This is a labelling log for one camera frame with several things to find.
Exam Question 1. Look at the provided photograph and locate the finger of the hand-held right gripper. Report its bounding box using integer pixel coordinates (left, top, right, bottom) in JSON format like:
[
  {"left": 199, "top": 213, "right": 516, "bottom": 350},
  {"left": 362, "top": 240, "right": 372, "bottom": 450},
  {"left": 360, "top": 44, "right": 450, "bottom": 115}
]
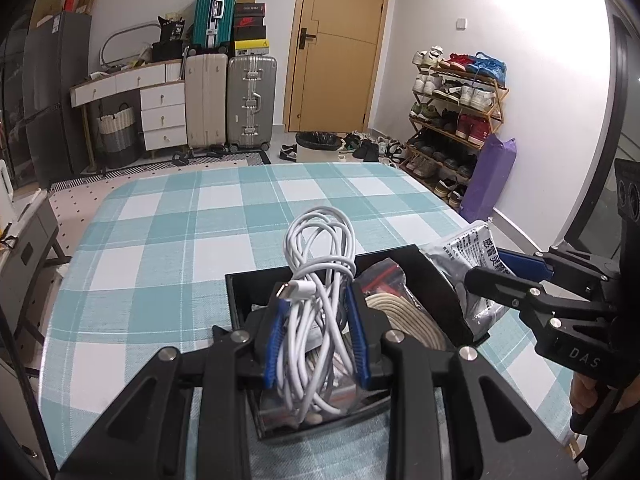
[
  {"left": 497, "top": 246, "right": 621, "bottom": 285},
  {"left": 464, "top": 266, "right": 567, "bottom": 327}
]

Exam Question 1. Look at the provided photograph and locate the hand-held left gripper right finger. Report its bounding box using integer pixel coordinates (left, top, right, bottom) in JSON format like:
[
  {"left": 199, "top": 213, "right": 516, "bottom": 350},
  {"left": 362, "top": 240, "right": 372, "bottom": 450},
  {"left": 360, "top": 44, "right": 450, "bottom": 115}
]
[{"left": 342, "top": 282, "right": 583, "bottom": 480}]

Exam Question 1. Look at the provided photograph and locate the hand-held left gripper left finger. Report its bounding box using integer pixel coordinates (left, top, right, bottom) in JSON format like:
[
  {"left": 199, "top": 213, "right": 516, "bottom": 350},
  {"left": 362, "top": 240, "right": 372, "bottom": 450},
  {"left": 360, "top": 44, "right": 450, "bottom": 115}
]
[{"left": 60, "top": 285, "right": 286, "bottom": 480}]

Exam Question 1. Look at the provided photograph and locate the silver foil packet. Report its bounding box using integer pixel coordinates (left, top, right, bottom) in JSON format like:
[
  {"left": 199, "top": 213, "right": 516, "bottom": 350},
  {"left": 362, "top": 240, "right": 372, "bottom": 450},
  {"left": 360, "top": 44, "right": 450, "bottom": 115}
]
[{"left": 419, "top": 220, "right": 521, "bottom": 346}]

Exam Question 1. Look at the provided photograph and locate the cream rope bundle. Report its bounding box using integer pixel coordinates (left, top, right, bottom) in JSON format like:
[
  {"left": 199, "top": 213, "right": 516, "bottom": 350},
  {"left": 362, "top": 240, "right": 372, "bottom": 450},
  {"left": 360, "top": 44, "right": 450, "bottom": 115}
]
[{"left": 365, "top": 292, "right": 448, "bottom": 351}]

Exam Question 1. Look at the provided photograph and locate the black storage box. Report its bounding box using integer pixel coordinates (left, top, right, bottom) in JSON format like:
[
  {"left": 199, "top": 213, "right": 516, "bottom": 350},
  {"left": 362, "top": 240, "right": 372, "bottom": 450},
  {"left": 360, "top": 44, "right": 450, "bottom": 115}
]
[{"left": 225, "top": 244, "right": 493, "bottom": 443}]

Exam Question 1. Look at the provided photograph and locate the red and white packet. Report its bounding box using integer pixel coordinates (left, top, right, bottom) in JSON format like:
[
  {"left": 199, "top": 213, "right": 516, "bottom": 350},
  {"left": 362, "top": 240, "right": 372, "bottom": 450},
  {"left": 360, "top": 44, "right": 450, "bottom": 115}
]
[{"left": 357, "top": 259, "right": 408, "bottom": 296}]

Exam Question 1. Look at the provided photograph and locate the white charging cable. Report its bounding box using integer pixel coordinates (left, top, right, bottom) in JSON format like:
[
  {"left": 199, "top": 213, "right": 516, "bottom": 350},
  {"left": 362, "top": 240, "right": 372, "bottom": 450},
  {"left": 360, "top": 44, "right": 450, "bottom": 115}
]
[{"left": 260, "top": 205, "right": 358, "bottom": 423}]

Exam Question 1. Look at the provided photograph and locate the person's right hand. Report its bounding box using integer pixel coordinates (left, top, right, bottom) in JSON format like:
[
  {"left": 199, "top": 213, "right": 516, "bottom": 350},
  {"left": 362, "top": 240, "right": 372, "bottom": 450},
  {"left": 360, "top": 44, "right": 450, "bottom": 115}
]
[{"left": 567, "top": 372, "right": 640, "bottom": 433}]

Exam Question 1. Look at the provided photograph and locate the purple bag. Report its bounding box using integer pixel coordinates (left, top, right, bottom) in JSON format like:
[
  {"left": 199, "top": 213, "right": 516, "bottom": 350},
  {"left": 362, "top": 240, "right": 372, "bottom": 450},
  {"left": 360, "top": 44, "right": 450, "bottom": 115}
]
[{"left": 459, "top": 132, "right": 517, "bottom": 223}]

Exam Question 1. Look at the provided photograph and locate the wooden shoe rack with shoes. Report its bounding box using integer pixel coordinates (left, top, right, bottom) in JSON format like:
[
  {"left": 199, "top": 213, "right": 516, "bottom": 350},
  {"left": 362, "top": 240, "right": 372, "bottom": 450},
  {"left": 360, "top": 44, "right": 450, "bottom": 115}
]
[{"left": 404, "top": 46, "right": 506, "bottom": 208}]

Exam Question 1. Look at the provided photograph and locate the pile of shoes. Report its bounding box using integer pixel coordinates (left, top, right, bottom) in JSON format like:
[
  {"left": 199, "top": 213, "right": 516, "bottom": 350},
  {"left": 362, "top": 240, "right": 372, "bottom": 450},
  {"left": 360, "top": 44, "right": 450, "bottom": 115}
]
[{"left": 277, "top": 130, "right": 416, "bottom": 168}]

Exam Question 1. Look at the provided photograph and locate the trash bin with black liner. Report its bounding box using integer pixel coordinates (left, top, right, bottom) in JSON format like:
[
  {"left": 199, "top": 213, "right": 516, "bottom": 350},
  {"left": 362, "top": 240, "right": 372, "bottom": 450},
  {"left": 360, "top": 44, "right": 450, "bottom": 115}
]
[{"left": 295, "top": 131, "right": 343, "bottom": 163}]

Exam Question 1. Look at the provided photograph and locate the silver suitcase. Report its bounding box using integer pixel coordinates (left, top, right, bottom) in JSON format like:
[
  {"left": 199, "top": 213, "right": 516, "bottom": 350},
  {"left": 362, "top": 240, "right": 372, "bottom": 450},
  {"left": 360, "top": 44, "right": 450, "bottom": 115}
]
[{"left": 226, "top": 55, "right": 277, "bottom": 153}]

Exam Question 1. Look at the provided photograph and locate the white dresser with drawers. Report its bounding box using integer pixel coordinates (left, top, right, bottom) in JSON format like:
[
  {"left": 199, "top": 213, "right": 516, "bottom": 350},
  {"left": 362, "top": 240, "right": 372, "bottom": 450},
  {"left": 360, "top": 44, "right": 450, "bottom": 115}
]
[{"left": 70, "top": 60, "right": 188, "bottom": 151}]

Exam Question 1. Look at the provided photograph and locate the wooden door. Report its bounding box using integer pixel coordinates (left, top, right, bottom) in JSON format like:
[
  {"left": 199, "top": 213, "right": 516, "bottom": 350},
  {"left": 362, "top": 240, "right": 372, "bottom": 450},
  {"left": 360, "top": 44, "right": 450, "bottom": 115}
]
[{"left": 282, "top": 0, "right": 391, "bottom": 133}]

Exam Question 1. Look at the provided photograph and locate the beige suitcase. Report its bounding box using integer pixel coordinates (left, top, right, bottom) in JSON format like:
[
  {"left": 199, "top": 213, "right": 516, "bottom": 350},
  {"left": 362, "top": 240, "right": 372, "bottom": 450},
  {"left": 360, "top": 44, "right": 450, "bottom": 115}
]
[{"left": 184, "top": 52, "right": 228, "bottom": 150}]

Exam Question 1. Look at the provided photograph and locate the grey and white laundry basket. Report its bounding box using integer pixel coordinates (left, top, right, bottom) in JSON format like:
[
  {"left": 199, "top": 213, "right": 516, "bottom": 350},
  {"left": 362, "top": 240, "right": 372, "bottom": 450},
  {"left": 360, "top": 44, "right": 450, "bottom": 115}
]
[{"left": 96, "top": 102, "right": 138, "bottom": 170}]

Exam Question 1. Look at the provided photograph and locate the grey side cabinet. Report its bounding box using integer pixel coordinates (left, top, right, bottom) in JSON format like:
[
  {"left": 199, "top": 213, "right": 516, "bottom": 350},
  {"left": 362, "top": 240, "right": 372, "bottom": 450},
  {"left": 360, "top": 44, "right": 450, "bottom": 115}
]
[{"left": 0, "top": 195, "right": 71, "bottom": 371}]

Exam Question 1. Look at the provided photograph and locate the black box under paper bag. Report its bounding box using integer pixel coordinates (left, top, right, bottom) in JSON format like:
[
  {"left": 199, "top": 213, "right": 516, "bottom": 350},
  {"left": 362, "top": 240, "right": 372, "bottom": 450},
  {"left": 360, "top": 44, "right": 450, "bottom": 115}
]
[{"left": 151, "top": 41, "right": 187, "bottom": 62}]

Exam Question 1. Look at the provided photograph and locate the grey refrigerator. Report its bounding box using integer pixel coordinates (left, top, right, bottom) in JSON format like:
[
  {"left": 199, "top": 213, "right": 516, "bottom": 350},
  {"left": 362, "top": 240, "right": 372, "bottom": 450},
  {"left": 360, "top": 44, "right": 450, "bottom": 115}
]
[{"left": 22, "top": 10, "right": 93, "bottom": 186}]

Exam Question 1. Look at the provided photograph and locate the black paper bag white print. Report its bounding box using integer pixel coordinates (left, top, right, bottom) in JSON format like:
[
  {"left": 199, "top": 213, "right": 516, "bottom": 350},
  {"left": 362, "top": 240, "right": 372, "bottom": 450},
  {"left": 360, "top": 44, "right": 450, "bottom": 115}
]
[{"left": 157, "top": 15, "right": 187, "bottom": 43}]

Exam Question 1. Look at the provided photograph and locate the oval mirror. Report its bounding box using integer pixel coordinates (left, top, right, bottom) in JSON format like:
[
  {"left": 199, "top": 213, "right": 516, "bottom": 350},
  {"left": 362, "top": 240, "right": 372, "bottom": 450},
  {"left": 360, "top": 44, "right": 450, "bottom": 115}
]
[{"left": 100, "top": 21, "right": 158, "bottom": 67}]

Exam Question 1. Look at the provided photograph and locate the teal suitcase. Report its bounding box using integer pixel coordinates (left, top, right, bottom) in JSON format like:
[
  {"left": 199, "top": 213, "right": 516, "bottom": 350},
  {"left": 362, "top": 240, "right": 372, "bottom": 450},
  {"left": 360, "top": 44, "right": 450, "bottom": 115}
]
[{"left": 192, "top": 0, "right": 238, "bottom": 56}]

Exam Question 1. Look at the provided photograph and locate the dark glass wardrobe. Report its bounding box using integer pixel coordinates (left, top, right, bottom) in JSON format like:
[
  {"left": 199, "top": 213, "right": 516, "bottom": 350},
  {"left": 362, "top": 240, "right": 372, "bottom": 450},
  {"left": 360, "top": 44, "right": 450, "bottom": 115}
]
[{"left": 0, "top": 0, "right": 38, "bottom": 196}]

